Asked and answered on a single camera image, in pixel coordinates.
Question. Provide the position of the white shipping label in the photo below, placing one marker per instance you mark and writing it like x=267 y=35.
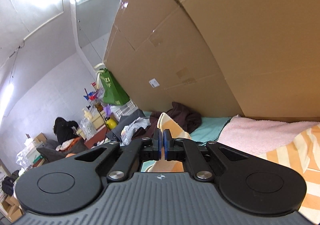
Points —
x=153 y=82

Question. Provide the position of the black bag on sofa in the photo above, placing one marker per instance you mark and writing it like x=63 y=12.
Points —
x=65 y=130

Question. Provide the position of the large cardboard box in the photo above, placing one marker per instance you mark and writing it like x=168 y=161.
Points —
x=258 y=58

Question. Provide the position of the green shopping bag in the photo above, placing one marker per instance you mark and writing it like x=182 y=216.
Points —
x=114 y=94

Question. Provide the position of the orange white striped garment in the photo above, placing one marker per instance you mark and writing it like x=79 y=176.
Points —
x=302 y=155

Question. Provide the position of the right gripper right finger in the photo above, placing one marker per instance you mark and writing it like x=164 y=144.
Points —
x=187 y=152

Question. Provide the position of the grey white striped cloth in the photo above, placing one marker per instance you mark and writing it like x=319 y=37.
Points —
x=129 y=130

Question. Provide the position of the dark maroon garment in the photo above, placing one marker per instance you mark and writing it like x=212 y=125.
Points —
x=185 y=117

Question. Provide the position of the white plastic basket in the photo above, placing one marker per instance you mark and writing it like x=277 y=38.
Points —
x=124 y=110

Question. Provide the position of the teal folded cloth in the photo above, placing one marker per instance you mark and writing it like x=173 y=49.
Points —
x=209 y=129

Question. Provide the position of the pink fluffy towel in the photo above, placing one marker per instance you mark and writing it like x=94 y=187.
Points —
x=260 y=136

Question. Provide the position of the yellow container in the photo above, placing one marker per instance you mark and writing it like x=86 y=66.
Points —
x=111 y=123

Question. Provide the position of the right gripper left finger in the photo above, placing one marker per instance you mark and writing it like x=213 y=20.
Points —
x=131 y=157

